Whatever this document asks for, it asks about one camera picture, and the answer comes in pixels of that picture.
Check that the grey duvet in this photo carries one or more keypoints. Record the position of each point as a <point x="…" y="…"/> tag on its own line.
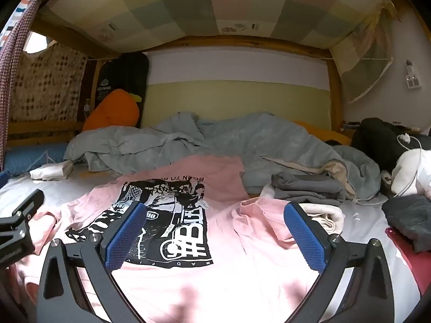
<point x="219" y="138"/>

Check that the striped colourful cloth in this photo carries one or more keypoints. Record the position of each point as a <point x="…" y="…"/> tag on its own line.
<point x="16" y="16"/>

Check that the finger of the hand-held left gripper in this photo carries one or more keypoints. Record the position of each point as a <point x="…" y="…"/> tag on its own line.
<point x="16" y="239"/>

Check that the grey folded clothes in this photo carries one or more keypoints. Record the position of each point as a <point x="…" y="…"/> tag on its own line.
<point x="303" y="186"/>

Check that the red glossy object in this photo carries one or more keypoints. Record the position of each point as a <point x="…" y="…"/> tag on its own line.
<point x="409" y="262"/>

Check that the pale mosquito net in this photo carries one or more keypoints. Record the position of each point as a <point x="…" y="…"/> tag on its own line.
<point x="360" y="60"/>

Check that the black bag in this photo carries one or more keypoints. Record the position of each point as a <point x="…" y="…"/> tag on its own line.
<point x="373" y="141"/>
<point x="129" y="70"/>

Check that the orange yellow pillow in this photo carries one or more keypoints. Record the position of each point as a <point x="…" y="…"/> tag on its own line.
<point x="323" y="133"/>

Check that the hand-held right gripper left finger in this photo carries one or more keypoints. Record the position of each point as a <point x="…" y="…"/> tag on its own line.
<point x="126" y="235"/>

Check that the blue pillow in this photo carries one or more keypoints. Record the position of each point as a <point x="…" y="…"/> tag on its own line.
<point x="27" y="158"/>

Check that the patterned mosaic curtain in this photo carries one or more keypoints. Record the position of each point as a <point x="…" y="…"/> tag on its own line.
<point x="43" y="84"/>

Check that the white plush toy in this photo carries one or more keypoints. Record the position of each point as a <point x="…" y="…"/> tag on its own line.
<point x="410" y="171"/>

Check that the pink printed t-shirt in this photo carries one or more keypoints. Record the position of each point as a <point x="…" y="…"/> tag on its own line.
<point x="235" y="269"/>

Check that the dark grey cloth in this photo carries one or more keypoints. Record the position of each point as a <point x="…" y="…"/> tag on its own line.
<point x="410" y="218"/>

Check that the orange carrot plush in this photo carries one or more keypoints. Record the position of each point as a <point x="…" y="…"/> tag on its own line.
<point x="114" y="111"/>

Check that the grey printed t-shirt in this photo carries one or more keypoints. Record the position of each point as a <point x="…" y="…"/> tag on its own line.
<point x="363" y="252"/>

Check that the small white cloth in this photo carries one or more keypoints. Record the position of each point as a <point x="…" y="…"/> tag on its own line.
<point x="50" y="171"/>

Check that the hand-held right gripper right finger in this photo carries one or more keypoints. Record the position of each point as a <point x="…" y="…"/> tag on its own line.
<point x="303" y="239"/>

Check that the houndstooth hanging cloth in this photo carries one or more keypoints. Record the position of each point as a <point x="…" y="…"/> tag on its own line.
<point x="13" y="57"/>

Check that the white wall socket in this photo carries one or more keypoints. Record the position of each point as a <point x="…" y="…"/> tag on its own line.
<point x="412" y="79"/>

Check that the checkered canopy cloth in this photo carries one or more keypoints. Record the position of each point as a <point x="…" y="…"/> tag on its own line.
<point x="202" y="3"/>

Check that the cream folded cloth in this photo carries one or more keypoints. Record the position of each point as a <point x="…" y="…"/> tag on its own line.
<point x="328" y="217"/>

